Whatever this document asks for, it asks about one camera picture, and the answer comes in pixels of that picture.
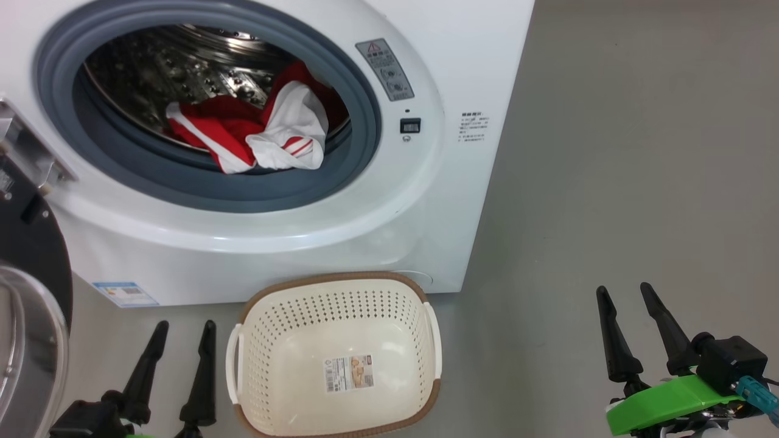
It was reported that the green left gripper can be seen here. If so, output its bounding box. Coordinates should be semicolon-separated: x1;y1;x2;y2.
102;320;217;438

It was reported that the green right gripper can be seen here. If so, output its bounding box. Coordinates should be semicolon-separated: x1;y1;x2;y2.
596;282;755;438

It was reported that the washing machine door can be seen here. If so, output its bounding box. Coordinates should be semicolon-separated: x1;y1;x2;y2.
0;97;75;438

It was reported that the red and white garment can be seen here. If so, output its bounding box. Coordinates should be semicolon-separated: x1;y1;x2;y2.
164;61;351;175

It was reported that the cream perforated laundry basket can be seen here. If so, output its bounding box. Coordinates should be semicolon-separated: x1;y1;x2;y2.
225;271;443;438

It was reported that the printed label sticker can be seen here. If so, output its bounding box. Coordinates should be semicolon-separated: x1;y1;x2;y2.
324;355;375;393

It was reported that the white front-load washing machine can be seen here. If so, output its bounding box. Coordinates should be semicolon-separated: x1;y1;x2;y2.
0;0;536;308

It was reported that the steel washer drum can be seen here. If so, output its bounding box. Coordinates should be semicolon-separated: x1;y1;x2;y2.
82;23;352;153

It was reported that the blue energy label sticker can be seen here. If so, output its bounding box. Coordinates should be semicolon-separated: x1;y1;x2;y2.
93;281;160;308

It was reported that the round white filter cover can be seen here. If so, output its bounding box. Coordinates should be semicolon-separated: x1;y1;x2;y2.
389;270;434;291

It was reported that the grey warning sticker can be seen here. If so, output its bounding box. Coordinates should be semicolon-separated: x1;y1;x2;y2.
355;38;415;102

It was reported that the teal cable connector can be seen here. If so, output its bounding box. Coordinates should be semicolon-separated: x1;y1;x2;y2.
735;375;779;426

